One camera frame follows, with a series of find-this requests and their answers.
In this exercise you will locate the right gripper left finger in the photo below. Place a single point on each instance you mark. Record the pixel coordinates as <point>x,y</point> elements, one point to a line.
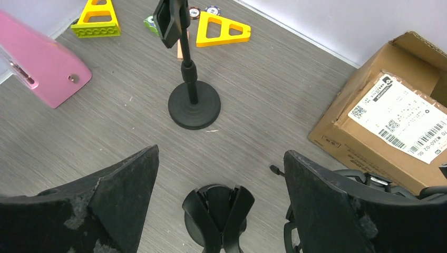
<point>102,212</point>

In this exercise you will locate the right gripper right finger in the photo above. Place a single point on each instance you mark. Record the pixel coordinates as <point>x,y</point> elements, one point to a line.
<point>359,213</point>

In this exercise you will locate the black mic stand wide clip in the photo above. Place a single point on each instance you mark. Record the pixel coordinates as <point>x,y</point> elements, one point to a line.
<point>216,216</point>

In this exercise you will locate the cardboard box with label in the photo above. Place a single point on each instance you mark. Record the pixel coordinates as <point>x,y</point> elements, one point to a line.
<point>390,117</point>

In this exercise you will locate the black mic stand round base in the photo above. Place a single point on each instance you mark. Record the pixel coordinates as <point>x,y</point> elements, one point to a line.
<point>193,104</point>

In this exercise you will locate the pink plastic holder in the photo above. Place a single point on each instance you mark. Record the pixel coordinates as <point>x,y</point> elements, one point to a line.
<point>49,69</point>

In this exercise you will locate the small orange wooden block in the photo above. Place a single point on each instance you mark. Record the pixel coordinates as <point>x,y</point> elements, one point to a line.
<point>179,50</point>

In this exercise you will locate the yellow green triangle block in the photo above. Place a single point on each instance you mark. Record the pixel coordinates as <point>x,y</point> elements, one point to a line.
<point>98,19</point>

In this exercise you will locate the green toy block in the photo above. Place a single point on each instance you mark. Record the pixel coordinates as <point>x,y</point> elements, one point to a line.
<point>150,24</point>

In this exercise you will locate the yellow triangle toy block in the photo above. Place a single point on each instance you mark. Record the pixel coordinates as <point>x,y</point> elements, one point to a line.
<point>231,31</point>

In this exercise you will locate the poker chip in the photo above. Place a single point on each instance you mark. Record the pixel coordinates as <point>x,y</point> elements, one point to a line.
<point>194,13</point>

